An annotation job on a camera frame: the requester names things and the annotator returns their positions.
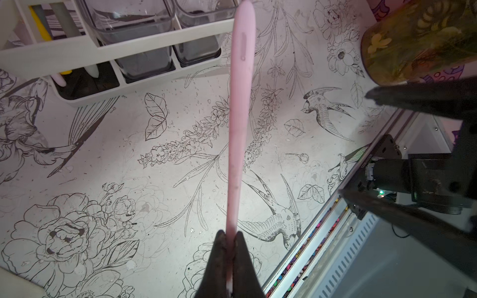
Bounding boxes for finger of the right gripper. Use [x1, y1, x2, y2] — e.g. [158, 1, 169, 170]
[365, 77, 477, 119]
[339, 189, 477, 281]

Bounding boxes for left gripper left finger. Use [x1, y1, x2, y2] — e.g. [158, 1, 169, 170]
[195, 230, 227, 298]

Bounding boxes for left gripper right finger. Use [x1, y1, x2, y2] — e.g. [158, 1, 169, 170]
[232, 232, 265, 298]

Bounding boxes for pink toothbrush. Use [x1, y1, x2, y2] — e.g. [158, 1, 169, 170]
[12, 20, 67, 88]
[226, 1, 256, 296]

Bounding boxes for white toothbrush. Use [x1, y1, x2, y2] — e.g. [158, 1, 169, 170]
[50, 1, 101, 79]

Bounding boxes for yellow toothbrush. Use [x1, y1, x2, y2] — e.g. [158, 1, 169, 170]
[27, 5, 73, 75]

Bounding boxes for cream toothbrush holder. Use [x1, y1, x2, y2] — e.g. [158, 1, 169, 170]
[1, 1, 234, 107]

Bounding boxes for artificial plant bouquet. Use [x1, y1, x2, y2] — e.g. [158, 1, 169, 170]
[361, 1, 477, 86]

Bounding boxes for beige gardening glove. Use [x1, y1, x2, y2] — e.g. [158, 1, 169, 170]
[1, 268, 47, 298]

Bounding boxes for smoky clear cup right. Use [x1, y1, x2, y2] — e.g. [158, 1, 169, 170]
[173, 0, 237, 67]

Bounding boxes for smoky clear cup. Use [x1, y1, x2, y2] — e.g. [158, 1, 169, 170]
[75, 1, 175, 81]
[173, 0, 237, 67]

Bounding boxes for smoky clear cup left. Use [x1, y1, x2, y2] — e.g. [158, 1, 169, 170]
[75, 1, 175, 81]

